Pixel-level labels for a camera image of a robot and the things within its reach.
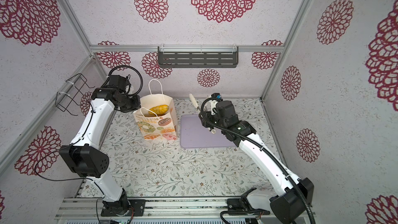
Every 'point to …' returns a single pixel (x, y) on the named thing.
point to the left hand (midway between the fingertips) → (140, 108)
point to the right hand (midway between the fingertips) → (203, 111)
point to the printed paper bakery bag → (156, 118)
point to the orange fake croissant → (159, 110)
